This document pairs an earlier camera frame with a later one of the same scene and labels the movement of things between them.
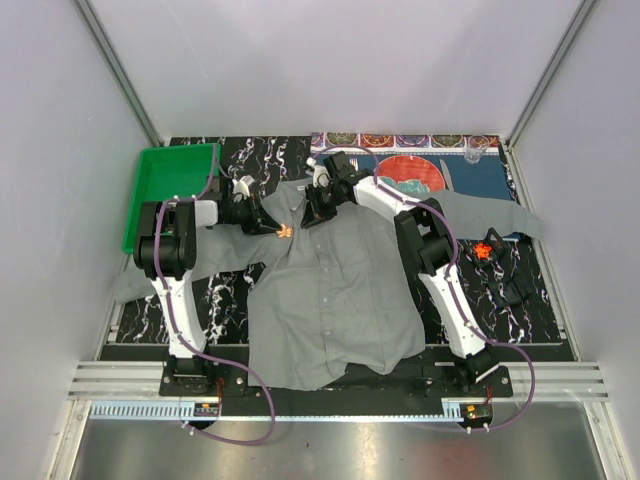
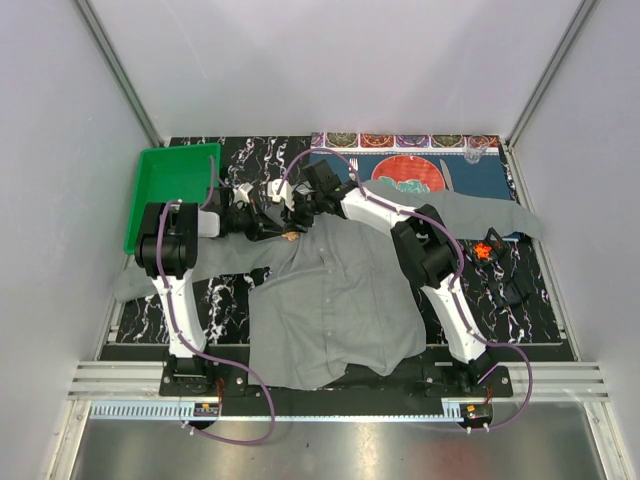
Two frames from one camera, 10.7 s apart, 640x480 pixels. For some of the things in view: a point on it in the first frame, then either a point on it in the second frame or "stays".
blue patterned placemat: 487,176 stays
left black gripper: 260,222 stays
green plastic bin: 165,174 stays
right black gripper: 314,213 to 293,221
